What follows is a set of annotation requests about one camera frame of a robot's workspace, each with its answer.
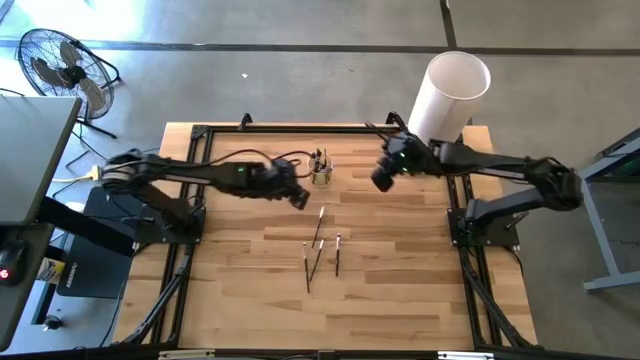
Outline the black computer mouse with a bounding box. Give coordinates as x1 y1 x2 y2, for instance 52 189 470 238
0 239 29 289

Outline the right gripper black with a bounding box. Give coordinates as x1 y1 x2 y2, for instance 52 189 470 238
370 132 419 194

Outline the black aluminium extrusion frame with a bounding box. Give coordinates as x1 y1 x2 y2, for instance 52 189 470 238
119 112 539 351

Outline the black desk support bar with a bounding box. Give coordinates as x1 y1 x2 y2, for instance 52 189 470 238
34 196 137 258

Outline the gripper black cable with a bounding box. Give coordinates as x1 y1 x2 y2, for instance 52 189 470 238
364 120 392 145
207 147 315 180

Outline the black flat-head paint brush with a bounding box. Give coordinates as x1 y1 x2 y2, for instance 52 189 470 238
301 241 312 295

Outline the black controller box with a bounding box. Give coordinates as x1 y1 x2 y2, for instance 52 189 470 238
56 187 151 300

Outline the grey metal table frame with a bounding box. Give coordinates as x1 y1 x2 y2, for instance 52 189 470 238
574 127 640 294

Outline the white shade wooden base lamp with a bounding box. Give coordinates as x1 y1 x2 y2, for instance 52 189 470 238
407 50 492 147

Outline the white metal bracket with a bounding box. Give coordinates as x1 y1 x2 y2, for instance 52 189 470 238
158 349 216 360
437 351 496 360

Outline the yellow power strip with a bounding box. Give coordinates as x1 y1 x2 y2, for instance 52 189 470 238
52 164 106 184

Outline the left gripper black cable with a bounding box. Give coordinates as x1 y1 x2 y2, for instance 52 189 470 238
207 147 315 180

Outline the clear glass cup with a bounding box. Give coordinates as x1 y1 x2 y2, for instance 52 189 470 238
307 151 335 189

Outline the black floor cable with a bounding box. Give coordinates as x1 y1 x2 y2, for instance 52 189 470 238
69 122 164 166

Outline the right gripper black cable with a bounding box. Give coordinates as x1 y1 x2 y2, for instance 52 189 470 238
364 120 392 145

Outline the yellow printed box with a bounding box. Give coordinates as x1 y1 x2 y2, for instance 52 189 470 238
36 257 67 284

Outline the black floor fan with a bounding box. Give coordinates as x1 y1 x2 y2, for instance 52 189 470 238
16 28 122 140

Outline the dark grey desk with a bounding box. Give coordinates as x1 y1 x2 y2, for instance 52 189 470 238
0 222 56 352

